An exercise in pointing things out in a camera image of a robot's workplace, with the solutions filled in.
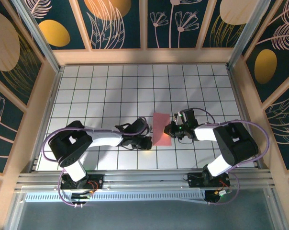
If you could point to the white grid mat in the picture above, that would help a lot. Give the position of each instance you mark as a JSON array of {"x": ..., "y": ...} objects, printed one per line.
[{"x": 158, "y": 83}]

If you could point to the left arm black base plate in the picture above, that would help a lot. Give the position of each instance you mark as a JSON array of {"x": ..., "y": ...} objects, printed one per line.
[{"x": 96, "y": 179}]

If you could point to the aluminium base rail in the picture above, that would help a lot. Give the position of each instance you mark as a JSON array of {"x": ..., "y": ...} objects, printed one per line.
[{"x": 147, "y": 180}]

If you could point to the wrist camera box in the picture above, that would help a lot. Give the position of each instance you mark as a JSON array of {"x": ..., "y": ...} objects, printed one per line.
[
  {"x": 150, "y": 128},
  {"x": 179, "y": 117}
]

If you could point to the black electronics module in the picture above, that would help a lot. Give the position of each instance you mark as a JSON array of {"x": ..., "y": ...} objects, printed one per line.
[
  {"x": 212, "y": 197},
  {"x": 81, "y": 196}
]

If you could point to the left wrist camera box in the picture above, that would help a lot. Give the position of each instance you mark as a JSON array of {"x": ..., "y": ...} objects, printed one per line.
[{"x": 150, "y": 128}]

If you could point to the aluminium corner post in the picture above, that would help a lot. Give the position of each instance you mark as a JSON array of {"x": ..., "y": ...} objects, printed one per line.
[
  {"x": 247, "y": 33},
  {"x": 40, "y": 38}
]

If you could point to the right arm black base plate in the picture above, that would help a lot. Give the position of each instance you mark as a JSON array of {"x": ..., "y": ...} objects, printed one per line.
[{"x": 194, "y": 179}]

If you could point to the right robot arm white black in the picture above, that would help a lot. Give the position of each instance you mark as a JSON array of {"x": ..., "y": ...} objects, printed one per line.
[{"x": 235, "y": 143}]

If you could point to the aluminium side rail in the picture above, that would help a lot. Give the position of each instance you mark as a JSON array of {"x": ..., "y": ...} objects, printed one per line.
[
  {"x": 47, "y": 119},
  {"x": 243, "y": 112}
]

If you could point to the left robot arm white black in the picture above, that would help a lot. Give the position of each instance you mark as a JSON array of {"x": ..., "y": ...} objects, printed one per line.
[{"x": 103, "y": 140}]

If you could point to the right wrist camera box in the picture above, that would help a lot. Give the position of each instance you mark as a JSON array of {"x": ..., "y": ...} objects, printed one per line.
[{"x": 179, "y": 117}]

